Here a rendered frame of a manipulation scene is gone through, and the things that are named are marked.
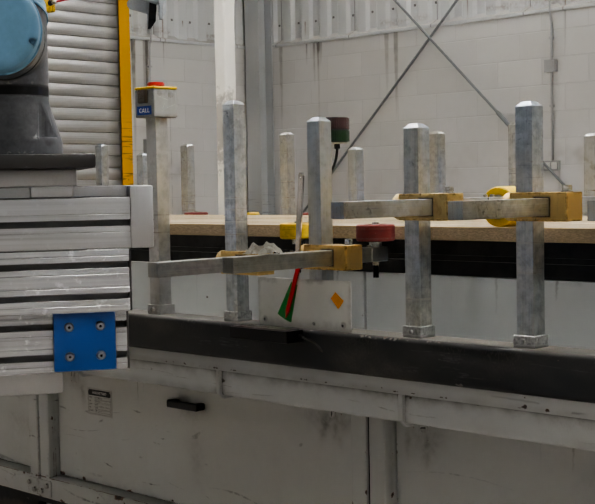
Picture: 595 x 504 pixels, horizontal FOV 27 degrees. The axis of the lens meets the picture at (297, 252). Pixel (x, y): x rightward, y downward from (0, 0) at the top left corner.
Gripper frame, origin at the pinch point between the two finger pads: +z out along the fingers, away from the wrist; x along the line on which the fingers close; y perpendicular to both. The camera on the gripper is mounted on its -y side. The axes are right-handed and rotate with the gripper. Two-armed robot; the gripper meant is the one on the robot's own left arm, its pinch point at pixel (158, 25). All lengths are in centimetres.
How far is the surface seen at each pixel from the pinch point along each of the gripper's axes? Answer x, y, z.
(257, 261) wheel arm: 26, -13, 47
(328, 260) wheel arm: 16, -30, 48
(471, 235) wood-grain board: 21, -59, 43
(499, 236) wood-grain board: 26, -62, 43
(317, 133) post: 11.8, -29.5, 22.4
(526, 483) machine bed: 26, -67, 93
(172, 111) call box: -32.1, -7.9, 15.3
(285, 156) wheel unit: -144, -64, 23
